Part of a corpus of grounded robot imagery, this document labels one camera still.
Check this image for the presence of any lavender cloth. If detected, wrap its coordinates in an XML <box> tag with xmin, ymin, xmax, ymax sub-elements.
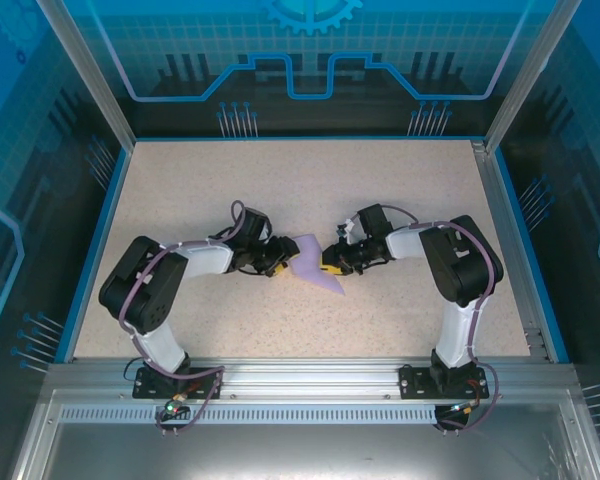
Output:
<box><xmin>288</xmin><ymin>232</ymin><xmax>347</xmax><ymax>297</ymax></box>

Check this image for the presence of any aluminium side rail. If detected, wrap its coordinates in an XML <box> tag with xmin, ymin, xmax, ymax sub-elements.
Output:
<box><xmin>471</xmin><ymin>139</ymin><xmax>554</xmax><ymax>362</ymax></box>

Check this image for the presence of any aluminium enclosure post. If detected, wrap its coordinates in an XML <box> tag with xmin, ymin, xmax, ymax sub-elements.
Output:
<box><xmin>483</xmin><ymin>0</ymin><xmax>584</xmax><ymax>154</ymax></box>
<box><xmin>34</xmin><ymin>0</ymin><xmax>137</xmax><ymax>151</ymax></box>

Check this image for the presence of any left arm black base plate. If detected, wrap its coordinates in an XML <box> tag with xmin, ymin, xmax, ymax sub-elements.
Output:
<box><xmin>132</xmin><ymin>366</ymin><xmax>225</xmax><ymax>401</ymax></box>

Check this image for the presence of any aluminium mounting rail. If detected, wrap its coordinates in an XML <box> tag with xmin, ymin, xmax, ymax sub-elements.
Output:
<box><xmin>47</xmin><ymin>357</ymin><xmax>576</xmax><ymax>401</ymax></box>

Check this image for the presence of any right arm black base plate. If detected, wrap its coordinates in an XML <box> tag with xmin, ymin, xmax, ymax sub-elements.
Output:
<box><xmin>398</xmin><ymin>364</ymin><xmax>492</xmax><ymax>400</ymax></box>

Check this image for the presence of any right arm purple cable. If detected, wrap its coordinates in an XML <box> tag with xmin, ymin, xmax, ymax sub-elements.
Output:
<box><xmin>379</xmin><ymin>203</ymin><xmax>505</xmax><ymax>434</ymax></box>

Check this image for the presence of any grey metal tray frame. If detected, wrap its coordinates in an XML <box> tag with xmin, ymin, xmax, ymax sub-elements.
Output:
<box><xmin>10</xmin><ymin>388</ymin><xmax>600</xmax><ymax>480</ymax></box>

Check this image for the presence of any blue table border strip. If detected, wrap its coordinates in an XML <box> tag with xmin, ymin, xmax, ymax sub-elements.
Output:
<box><xmin>54</xmin><ymin>147</ymin><xmax>134</xmax><ymax>364</ymax></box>
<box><xmin>489</xmin><ymin>147</ymin><xmax>571</xmax><ymax>364</ymax></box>

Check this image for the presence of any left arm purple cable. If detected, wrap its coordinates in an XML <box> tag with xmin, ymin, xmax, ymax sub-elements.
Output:
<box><xmin>117</xmin><ymin>199</ymin><xmax>246</xmax><ymax>435</ymax></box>

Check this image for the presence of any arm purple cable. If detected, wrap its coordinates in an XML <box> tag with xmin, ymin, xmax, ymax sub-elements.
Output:
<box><xmin>117</xmin><ymin>199</ymin><xmax>246</xmax><ymax>435</ymax></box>
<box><xmin>379</xmin><ymin>203</ymin><xmax>505</xmax><ymax>434</ymax></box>

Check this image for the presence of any slotted metal cable duct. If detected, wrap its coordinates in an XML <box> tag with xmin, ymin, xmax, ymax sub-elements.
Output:
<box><xmin>59</xmin><ymin>405</ymin><xmax>561</xmax><ymax>425</ymax></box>

